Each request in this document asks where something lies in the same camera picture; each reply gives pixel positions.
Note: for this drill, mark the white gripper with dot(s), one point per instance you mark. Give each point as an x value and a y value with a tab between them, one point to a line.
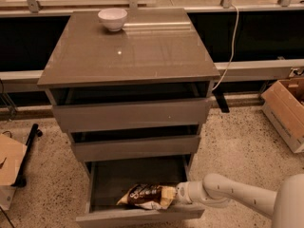
182	192

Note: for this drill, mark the brown yellow chip bag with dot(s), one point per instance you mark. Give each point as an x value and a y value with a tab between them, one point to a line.
145	196

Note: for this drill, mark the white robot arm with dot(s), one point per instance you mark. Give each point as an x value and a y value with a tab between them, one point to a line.
285	207

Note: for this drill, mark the grey open bottom drawer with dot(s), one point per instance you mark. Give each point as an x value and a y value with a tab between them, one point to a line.
110	180

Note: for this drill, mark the grey middle drawer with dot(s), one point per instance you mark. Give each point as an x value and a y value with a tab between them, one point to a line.
132	149

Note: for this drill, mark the grey drawer cabinet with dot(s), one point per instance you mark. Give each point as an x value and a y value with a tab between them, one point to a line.
156	56

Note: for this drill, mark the grey top drawer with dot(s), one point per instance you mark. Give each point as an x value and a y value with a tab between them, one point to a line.
99	117

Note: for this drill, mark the cardboard box right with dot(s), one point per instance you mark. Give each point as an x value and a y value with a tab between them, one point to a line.
283	106

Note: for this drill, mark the black stand leg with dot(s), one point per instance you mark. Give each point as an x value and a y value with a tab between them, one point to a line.
21	178

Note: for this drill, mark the cardboard sheet left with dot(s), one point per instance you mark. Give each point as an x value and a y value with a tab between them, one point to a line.
12	154

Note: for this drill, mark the white ceramic bowl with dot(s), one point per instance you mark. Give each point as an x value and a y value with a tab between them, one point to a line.
113	19

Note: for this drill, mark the black bracket behind cabinet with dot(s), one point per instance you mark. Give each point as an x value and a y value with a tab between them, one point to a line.
218	93

